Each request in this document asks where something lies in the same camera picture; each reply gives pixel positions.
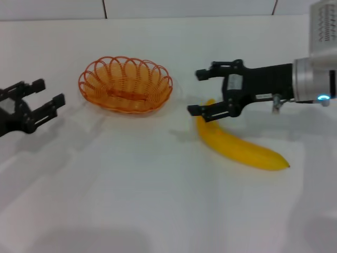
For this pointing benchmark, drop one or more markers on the yellow banana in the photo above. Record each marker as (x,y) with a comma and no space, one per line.
(237,150)

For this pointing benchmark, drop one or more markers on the metal plug on right gripper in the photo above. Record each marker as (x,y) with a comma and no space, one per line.
(276,104)

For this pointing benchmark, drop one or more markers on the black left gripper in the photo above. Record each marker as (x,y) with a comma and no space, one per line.
(13,116)

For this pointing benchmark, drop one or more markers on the orange woven plastic basket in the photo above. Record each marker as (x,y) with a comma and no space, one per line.
(126,92)

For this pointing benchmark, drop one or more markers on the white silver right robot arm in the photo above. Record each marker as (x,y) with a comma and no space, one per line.
(313,76)

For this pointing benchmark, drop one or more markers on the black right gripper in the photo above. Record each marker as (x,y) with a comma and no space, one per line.
(263,81)

